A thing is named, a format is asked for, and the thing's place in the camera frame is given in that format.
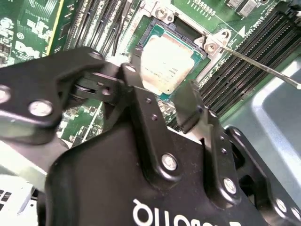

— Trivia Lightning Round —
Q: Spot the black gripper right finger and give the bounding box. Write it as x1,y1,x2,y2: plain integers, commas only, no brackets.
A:
173,81,301,226

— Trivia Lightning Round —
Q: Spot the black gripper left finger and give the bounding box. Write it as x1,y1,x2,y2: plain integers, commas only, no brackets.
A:
0,46,180,180

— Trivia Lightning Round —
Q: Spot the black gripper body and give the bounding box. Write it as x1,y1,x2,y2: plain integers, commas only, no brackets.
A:
37,127,268,226

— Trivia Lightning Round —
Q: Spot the thin metal locking lever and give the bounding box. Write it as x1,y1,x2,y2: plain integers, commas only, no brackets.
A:
220,46,301,90

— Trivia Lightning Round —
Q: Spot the CPU silver top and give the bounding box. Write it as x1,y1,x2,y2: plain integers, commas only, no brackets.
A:
139,25,205,97

